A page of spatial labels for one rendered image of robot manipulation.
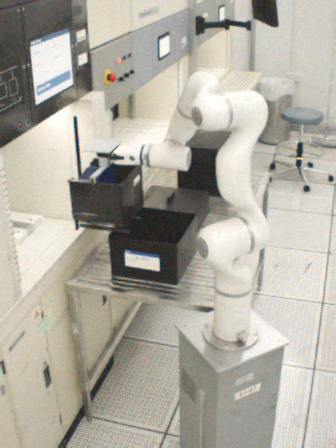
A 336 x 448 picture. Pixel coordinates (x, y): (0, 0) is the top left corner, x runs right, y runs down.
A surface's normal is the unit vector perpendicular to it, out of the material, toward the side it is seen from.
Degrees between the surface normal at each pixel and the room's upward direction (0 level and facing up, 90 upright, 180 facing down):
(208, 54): 90
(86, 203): 90
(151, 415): 0
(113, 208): 90
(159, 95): 90
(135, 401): 0
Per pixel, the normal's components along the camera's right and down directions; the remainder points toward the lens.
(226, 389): 0.47, 0.40
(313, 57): -0.30, 0.44
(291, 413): -0.02, -0.89
